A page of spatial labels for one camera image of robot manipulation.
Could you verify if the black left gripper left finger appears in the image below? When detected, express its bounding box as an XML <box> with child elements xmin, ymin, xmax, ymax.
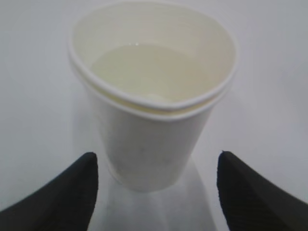
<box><xmin>0</xmin><ymin>153</ymin><xmax>98</xmax><ymax>231</ymax></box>

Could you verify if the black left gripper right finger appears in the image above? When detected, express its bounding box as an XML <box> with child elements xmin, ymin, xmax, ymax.
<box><xmin>217</xmin><ymin>151</ymin><xmax>308</xmax><ymax>231</ymax></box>

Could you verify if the white paper cup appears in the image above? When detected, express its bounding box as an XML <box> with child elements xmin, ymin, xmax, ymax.
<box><xmin>67</xmin><ymin>0</ymin><xmax>240</xmax><ymax>192</ymax></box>

